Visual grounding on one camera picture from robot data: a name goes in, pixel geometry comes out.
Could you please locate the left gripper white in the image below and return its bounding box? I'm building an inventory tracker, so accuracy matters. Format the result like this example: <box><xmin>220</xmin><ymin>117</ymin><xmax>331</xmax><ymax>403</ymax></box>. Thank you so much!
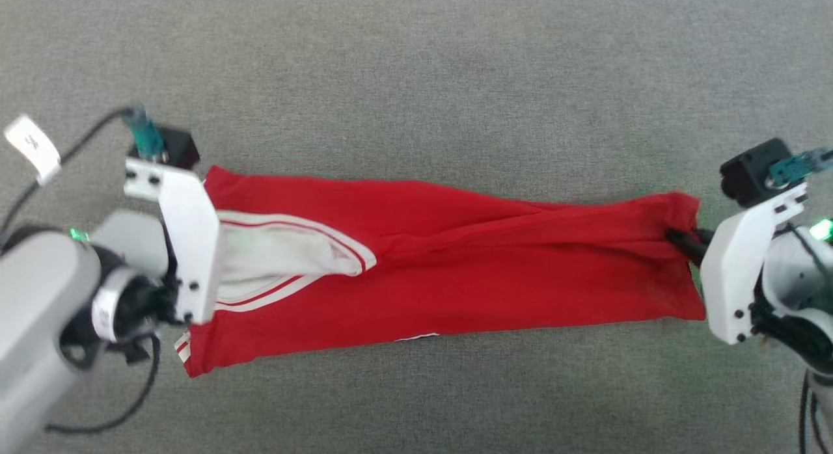
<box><xmin>124</xmin><ymin>157</ymin><xmax>223</xmax><ymax>325</ymax></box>

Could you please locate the white paper cable tag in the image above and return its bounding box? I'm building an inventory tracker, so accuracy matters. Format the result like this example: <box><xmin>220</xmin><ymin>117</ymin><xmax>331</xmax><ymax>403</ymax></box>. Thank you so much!
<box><xmin>3</xmin><ymin>114</ymin><xmax>62</xmax><ymax>187</ymax></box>

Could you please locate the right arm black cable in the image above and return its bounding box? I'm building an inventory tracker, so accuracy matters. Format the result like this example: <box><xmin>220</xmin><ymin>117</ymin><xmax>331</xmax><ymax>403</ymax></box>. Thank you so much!
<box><xmin>798</xmin><ymin>369</ymin><xmax>833</xmax><ymax>454</ymax></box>

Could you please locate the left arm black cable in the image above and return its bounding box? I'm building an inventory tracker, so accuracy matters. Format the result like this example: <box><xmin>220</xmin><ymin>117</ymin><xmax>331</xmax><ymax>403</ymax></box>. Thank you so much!
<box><xmin>0</xmin><ymin>108</ymin><xmax>162</xmax><ymax>435</ymax></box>

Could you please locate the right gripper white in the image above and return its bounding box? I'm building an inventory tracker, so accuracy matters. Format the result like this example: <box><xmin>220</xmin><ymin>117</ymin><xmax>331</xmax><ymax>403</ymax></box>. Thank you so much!
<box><xmin>664</xmin><ymin>181</ymin><xmax>808</xmax><ymax>346</ymax></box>

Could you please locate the red basketball jersey white lining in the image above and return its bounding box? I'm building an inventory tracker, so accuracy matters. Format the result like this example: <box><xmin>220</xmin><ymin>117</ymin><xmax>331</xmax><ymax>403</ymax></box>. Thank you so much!
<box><xmin>173</xmin><ymin>166</ymin><xmax>707</xmax><ymax>379</ymax></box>

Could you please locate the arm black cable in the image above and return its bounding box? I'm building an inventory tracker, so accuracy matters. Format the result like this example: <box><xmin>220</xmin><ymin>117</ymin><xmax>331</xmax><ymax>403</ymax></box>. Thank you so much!
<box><xmin>798</xmin><ymin>369</ymin><xmax>833</xmax><ymax>454</ymax></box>
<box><xmin>0</xmin><ymin>108</ymin><xmax>162</xmax><ymax>435</ymax></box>

